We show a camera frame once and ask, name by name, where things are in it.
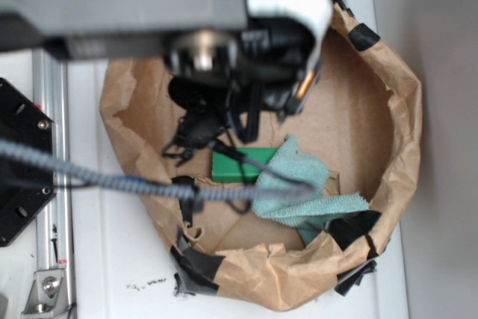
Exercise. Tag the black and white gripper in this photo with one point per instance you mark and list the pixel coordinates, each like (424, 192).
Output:
(270, 65)

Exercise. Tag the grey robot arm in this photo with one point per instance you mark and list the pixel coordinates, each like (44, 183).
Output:
(95, 29)

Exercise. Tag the green rectangular block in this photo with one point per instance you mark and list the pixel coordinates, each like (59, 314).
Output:
(227, 170)

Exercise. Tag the brown paper bag tray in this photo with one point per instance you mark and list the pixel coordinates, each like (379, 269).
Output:
(363, 119)

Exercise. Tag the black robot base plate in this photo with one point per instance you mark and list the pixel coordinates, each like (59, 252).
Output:
(25, 190)

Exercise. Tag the metal corner bracket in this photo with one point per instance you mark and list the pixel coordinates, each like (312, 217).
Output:
(48, 297)

